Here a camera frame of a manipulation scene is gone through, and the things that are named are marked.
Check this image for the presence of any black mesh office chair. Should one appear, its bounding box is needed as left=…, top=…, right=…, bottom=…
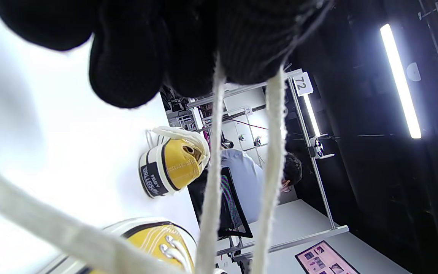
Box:
left=189, top=167, right=254, bottom=274

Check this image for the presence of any yellow canvas shoe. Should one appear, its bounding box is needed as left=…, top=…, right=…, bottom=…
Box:
left=138, top=126, right=211, bottom=199
left=38, top=217, right=198, bottom=274

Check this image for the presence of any silver aluminium frame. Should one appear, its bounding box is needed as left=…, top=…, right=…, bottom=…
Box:
left=187, top=68, right=351, bottom=259

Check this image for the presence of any white light tube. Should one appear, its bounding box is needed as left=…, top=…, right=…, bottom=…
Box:
left=303, top=93, right=322, bottom=137
left=379, top=24, right=423, bottom=139

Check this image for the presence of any white sign plate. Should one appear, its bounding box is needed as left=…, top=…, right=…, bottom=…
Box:
left=292, top=72, right=314, bottom=96

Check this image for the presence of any monitor with pink screen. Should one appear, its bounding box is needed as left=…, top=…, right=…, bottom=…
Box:
left=295, top=241, right=360, bottom=274

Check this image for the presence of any person's left hand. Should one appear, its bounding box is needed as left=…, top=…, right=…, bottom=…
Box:
left=0, top=0, right=335, bottom=109

